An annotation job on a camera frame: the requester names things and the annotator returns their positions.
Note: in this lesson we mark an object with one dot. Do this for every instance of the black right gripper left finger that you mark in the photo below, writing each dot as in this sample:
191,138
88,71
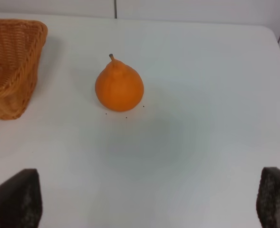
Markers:
21,200

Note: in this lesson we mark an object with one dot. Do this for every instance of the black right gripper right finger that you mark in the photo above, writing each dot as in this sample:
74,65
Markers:
268,198

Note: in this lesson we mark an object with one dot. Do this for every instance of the orange with stem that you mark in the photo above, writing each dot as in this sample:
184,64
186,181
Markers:
119,87

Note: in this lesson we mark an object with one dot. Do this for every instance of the orange wicker basket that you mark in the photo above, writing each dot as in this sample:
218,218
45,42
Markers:
21,44

